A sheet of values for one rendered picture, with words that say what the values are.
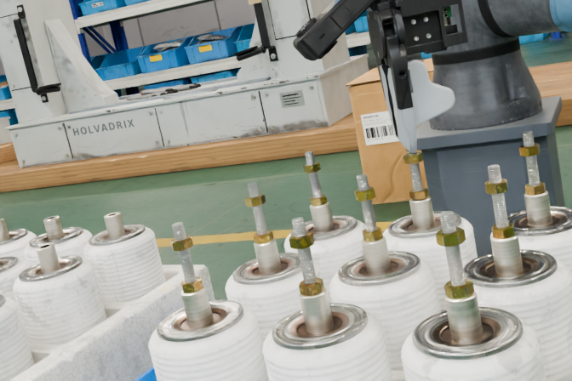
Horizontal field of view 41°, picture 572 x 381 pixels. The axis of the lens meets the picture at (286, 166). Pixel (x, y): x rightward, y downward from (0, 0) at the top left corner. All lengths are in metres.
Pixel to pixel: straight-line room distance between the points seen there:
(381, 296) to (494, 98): 0.42
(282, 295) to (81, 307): 0.30
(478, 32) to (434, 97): 0.27
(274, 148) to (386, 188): 0.90
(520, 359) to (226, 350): 0.24
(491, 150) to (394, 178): 0.85
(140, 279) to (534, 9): 0.59
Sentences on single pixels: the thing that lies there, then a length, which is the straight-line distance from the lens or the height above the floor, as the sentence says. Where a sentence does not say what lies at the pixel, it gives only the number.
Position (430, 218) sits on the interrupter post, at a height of 0.26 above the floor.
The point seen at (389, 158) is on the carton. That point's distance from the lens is 1.84.
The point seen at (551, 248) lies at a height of 0.24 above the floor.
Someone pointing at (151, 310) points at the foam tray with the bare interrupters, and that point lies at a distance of 0.99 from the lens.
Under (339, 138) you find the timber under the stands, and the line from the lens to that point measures 2.59.
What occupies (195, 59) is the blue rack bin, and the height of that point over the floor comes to 0.29.
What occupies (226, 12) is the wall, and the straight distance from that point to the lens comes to 9.93.
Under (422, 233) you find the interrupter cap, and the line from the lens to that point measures 0.77.
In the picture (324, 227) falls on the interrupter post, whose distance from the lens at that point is 0.85.
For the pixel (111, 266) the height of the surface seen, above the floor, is 0.22.
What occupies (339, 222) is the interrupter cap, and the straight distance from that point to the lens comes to 0.87.
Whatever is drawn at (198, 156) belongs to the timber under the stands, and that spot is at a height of 0.05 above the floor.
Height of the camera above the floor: 0.49
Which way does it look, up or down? 11 degrees down
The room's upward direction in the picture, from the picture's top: 12 degrees counter-clockwise
